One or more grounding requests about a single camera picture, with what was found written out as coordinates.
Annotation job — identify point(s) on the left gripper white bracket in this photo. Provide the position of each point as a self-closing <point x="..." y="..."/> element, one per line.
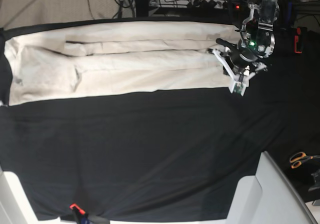
<point x="238" y="63"/>

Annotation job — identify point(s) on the cream white T-shirt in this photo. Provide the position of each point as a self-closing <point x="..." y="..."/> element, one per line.
<point x="117" y="58"/>

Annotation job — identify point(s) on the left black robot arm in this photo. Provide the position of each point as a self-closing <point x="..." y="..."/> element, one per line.
<point x="258" y="27"/>

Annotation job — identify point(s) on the red black clamp tool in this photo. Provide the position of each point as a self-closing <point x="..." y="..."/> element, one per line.
<point x="299" y="39"/>

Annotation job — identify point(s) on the black table cloth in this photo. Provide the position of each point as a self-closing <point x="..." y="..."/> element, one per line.
<point x="161" y="156"/>

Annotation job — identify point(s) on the red black spring clamp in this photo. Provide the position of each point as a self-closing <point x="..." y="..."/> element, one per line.
<point x="83" y="217"/>

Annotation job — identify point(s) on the orange handled scissors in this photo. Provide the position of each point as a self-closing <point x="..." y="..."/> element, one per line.
<point x="300" y="158"/>

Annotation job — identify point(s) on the grey white table frame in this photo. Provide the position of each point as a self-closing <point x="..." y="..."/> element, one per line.
<point x="267" y="197"/>

